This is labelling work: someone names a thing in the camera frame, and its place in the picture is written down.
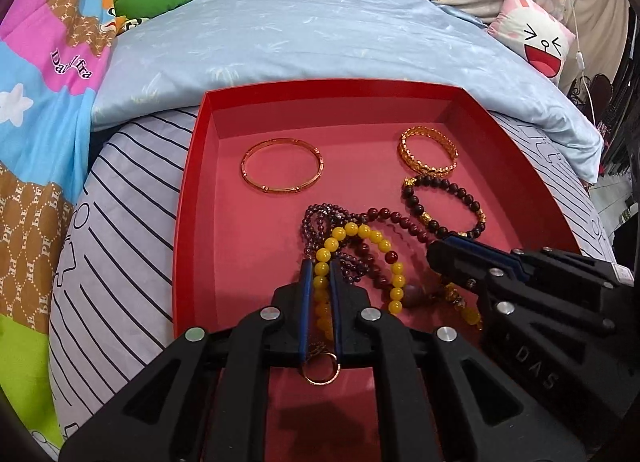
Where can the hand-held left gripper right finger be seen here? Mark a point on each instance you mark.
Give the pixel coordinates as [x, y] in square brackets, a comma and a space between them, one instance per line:
[335, 312]

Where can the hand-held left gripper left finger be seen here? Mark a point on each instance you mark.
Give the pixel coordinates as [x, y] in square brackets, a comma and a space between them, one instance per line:
[305, 312]

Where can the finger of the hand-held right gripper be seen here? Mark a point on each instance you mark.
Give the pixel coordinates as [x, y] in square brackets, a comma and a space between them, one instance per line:
[470, 267]
[565, 267]

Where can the gold hoop earring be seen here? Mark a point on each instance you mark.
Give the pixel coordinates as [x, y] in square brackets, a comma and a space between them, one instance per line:
[320, 382]

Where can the plain gold bangle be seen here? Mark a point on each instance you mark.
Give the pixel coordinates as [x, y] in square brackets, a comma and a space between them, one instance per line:
[260, 187]

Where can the red cardboard box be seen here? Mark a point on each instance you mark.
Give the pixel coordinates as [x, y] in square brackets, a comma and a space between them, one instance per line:
[350, 167]

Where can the dark metal rack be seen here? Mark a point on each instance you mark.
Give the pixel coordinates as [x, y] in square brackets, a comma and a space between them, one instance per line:
[625, 92]

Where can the pink cartoon face cushion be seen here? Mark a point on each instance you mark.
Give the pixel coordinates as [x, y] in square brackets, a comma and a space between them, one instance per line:
[540, 42]

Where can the light blue blanket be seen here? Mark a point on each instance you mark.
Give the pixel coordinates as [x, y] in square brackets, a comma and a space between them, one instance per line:
[300, 32]

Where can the colourful cartoon monkey quilt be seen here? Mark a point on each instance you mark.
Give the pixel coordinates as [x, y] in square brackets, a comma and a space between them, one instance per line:
[40, 142]

